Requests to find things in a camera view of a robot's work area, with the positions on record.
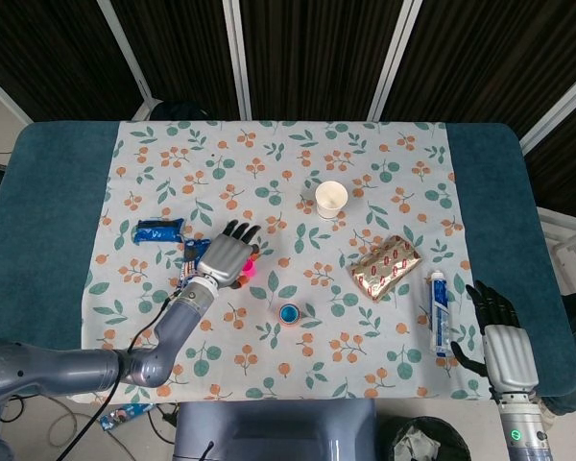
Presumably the orange plastic cup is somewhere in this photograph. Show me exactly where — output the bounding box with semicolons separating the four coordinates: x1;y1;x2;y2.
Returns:
276;302;302;328

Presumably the black chair back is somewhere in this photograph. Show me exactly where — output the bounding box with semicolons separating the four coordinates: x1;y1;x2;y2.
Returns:
148;99;211;122

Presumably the gold foil snack package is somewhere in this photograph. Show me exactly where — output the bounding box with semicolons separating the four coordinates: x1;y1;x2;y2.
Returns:
348;234;423;303

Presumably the white blue toothpaste tube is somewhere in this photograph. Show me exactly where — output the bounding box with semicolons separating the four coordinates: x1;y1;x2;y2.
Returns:
427;269;455;357

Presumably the teal table cover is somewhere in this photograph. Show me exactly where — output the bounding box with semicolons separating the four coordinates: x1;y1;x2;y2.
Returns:
0;120;576;400

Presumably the blue cookie packet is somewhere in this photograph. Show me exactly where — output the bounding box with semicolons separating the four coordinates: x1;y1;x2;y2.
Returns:
176;238;212;290

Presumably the blue wrapper on floor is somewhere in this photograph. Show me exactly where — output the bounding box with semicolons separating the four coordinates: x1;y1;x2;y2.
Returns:
99;401;155;431

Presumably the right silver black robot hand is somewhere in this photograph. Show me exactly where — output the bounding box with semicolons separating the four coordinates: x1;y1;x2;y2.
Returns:
450;279;540;400

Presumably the floral leaf berry tablecloth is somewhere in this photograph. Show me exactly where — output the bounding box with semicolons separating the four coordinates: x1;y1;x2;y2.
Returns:
65;119;493;404

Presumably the dark folding screen white frame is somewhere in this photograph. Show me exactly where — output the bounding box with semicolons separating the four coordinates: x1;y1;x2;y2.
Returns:
0;0;576;217

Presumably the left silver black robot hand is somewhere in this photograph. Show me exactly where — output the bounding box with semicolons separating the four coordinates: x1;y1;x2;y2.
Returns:
195;219;263;290

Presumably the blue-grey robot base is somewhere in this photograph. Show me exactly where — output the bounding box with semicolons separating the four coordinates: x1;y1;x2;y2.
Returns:
172;400;378;461

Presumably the white metal stand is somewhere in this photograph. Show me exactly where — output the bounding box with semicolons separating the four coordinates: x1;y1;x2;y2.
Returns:
537;206;576;254

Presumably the black trash bin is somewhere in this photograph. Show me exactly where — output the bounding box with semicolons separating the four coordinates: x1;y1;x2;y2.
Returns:
378;415;471;461

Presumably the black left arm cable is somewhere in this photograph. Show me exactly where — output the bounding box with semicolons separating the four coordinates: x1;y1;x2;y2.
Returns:
64;287;186;461

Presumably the beige floor cable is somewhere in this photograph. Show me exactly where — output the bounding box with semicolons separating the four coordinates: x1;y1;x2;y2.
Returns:
46;405;103;448

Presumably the white paper cup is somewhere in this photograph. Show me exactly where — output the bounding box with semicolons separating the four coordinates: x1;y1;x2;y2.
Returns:
314;181;349;221

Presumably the plain blue snack packet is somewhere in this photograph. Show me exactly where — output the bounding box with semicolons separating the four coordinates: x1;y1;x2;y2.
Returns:
133;218;186;245

